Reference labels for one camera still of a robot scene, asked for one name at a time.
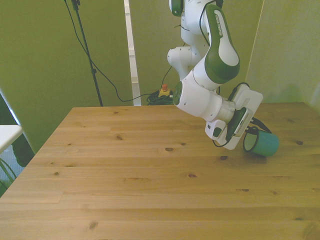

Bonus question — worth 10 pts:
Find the white vertical post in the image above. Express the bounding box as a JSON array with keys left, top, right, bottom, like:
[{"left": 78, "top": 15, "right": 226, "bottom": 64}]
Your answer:
[{"left": 123, "top": 0, "right": 142, "bottom": 107}]

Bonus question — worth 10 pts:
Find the blue enamel mug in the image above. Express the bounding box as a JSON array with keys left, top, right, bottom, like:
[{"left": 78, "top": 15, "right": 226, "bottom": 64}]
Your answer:
[{"left": 242, "top": 126, "right": 280, "bottom": 158}]

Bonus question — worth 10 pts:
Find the dark chair base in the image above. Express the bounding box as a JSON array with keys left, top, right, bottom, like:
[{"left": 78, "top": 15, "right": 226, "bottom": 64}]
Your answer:
[{"left": 11, "top": 133, "right": 36, "bottom": 168}]

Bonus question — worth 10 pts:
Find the thin black hanging cable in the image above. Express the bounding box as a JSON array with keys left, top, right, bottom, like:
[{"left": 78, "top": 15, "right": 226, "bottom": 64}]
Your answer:
[{"left": 62, "top": 0, "right": 173, "bottom": 103}]

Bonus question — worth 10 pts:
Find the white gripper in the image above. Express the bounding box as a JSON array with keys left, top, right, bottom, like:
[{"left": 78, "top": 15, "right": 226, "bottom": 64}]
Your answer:
[{"left": 216, "top": 84, "right": 264, "bottom": 151}]

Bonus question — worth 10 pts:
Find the yellow emergency stop button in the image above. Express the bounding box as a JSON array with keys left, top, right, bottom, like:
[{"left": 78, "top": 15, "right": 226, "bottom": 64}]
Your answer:
[{"left": 157, "top": 83, "right": 174, "bottom": 99}]

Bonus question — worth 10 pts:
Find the black tripod stand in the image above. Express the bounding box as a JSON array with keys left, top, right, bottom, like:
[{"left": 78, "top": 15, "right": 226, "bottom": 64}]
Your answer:
[{"left": 71, "top": 0, "right": 104, "bottom": 107}]

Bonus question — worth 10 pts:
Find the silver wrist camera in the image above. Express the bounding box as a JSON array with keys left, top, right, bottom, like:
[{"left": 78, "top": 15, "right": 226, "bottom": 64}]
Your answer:
[{"left": 225, "top": 106, "right": 254, "bottom": 139}]

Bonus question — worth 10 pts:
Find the white side table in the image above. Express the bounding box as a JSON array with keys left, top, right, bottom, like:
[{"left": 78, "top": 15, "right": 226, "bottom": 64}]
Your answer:
[{"left": 0, "top": 124, "right": 24, "bottom": 154}]

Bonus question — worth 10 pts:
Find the coiled dark cable bundle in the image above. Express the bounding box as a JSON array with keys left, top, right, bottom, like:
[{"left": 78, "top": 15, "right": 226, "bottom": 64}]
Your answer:
[{"left": 145, "top": 90, "right": 176, "bottom": 107}]

